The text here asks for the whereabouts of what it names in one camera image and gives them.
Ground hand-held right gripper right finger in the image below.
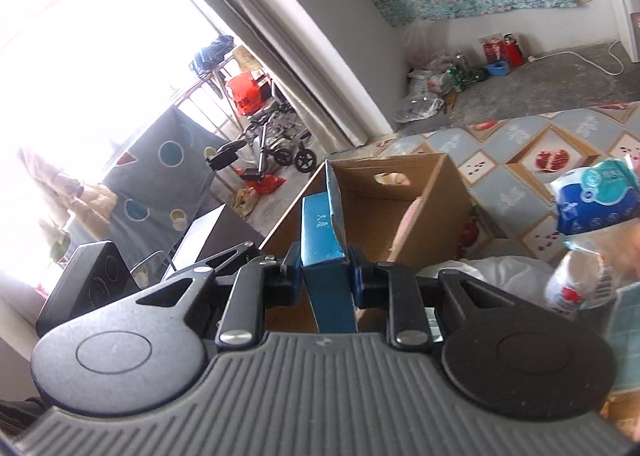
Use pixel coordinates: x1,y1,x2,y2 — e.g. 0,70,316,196
352,245,501,351

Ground blue cardboard packet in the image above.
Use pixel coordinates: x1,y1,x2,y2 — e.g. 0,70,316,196
300,160,359,335

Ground blue and white tissue pack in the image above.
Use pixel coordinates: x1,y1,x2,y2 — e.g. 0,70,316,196
549,157,640,237

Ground white power cable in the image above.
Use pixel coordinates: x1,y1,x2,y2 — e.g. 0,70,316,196
527,40,627,77

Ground white plastic bag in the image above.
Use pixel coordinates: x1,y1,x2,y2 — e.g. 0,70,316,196
419,255,557,289

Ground green bottles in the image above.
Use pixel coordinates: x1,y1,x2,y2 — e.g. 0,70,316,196
444,62,489,92

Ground pink plush toy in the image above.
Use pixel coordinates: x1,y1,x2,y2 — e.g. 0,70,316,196
389,196,427,259

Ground red thermos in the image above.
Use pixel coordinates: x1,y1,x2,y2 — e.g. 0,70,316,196
502,32,527,67

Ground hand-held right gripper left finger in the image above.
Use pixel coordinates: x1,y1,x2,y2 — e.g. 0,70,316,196
135,242,304,348

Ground patterned bed sheet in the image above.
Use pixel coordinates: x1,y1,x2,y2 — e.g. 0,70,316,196
372,100,640,281

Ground red and white carton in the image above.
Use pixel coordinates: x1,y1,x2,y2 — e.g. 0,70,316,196
477,32,506,67

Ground white printed bag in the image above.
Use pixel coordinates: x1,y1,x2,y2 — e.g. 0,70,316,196
396,68,447,125

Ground red plastic basket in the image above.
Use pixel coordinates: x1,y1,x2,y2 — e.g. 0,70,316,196
224,72,272,117

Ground white water dispenser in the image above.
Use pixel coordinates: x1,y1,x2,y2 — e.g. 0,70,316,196
606,0,640,62

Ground brown cardboard box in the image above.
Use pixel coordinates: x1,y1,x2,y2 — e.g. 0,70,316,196
259,153,474,333

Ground small red bag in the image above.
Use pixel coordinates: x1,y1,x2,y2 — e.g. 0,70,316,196
239,168,287,197

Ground grey blanket with circles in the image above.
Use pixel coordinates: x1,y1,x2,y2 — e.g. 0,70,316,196
67,104,227,269

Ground dark blue clothes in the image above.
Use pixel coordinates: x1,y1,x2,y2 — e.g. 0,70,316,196
189,34,236,77

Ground clear plastic bag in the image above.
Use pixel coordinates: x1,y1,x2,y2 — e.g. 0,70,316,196
402,20,452,81

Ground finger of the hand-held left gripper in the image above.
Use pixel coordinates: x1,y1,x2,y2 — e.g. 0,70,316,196
165,242,262,283

